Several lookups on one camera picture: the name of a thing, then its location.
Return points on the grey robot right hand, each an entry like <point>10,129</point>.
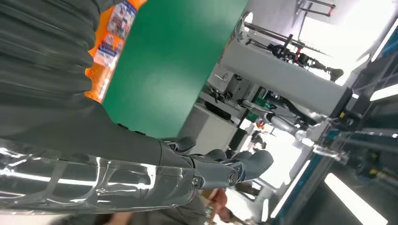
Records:
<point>93,149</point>

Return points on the grey machine stand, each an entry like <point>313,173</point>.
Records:
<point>280,74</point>

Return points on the person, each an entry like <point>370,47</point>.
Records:
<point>220,202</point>

